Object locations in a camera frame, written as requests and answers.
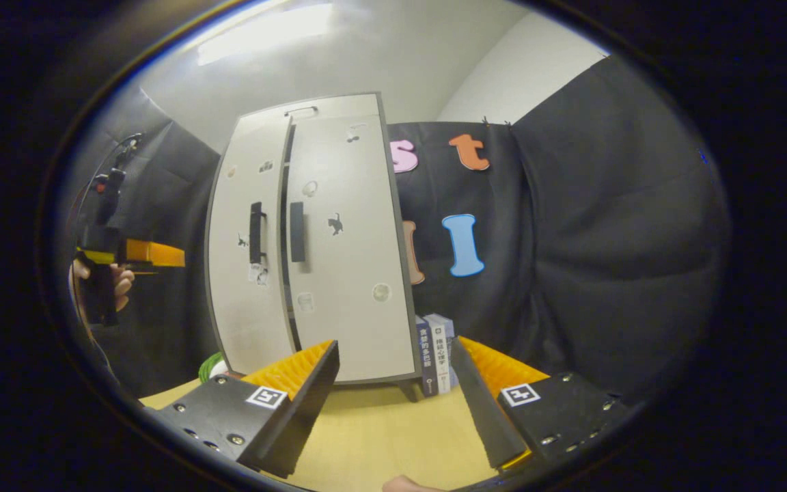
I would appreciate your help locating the dark blue book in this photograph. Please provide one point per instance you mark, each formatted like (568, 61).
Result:
(426, 362)

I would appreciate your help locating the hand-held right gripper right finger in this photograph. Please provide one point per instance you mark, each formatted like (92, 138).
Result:
(482, 410)

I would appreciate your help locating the white shoe cabinet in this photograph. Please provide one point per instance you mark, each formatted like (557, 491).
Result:
(339, 106)

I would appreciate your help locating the green and white object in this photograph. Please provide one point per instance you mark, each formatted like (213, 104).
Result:
(210, 367)

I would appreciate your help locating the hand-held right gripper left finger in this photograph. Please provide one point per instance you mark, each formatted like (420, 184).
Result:
(305, 417)

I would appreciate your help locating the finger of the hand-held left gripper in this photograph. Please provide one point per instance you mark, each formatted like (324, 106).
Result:
(154, 254)

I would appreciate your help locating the white book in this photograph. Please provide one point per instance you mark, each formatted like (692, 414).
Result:
(441, 362)

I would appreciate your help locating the ceiling light panel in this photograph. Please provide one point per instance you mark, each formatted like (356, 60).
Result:
(264, 34)

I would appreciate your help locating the white shoe cabinet door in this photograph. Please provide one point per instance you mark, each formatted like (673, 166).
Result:
(359, 239)
(236, 307)

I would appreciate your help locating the black backdrop cloth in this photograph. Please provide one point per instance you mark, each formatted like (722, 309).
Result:
(168, 314)
(605, 239)

